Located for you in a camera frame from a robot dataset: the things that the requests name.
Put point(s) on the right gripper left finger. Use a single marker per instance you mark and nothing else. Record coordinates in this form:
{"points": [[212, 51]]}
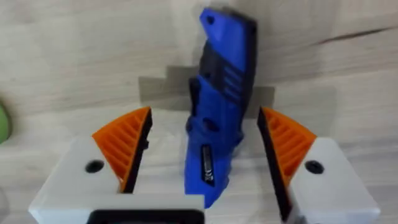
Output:
{"points": [[109, 155]]}

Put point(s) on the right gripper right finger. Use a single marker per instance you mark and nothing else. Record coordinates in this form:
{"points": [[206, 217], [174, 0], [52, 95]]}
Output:
{"points": [[311, 174]]}

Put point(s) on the green disc with holes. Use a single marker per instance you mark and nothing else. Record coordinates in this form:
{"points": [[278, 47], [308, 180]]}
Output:
{"points": [[3, 123]]}

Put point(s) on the blue electric screwdriver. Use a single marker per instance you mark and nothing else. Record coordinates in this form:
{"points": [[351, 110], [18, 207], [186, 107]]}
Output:
{"points": [[219, 105]]}

